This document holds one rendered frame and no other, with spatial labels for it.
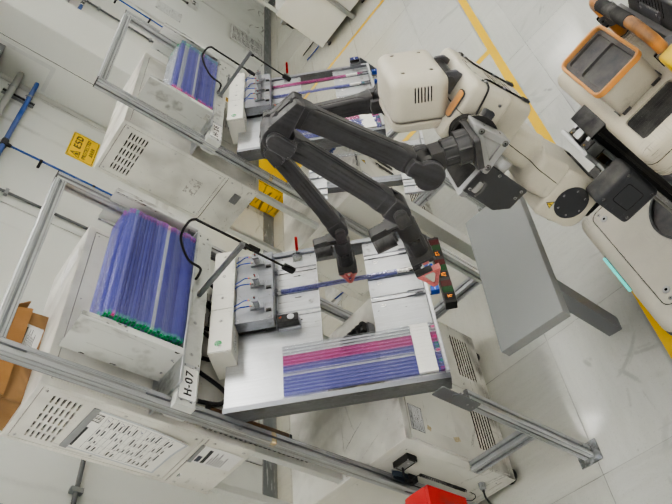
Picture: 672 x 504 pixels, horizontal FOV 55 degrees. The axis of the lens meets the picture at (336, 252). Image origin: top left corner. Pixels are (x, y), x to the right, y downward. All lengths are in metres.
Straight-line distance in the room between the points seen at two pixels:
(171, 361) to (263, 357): 0.32
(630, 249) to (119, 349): 1.68
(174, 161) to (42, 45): 2.22
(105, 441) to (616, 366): 1.78
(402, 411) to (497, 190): 0.89
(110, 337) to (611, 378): 1.73
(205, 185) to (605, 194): 1.98
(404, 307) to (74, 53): 3.57
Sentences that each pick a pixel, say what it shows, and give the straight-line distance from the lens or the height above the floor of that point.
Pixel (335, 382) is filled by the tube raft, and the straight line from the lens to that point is 2.05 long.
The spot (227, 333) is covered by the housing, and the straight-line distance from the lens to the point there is 2.19.
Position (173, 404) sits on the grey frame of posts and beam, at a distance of 1.98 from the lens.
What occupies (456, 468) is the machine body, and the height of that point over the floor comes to 0.32.
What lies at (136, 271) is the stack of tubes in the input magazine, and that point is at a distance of 2.16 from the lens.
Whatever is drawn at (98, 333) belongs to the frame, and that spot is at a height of 1.64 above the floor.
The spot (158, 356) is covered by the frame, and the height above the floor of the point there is 1.45.
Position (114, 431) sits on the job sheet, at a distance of 2.18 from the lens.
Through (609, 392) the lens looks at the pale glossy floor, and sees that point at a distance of 2.58.
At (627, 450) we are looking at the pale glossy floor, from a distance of 2.48.
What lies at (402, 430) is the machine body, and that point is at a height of 0.62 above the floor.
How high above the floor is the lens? 2.05
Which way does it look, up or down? 27 degrees down
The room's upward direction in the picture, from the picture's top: 62 degrees counter-clockwise
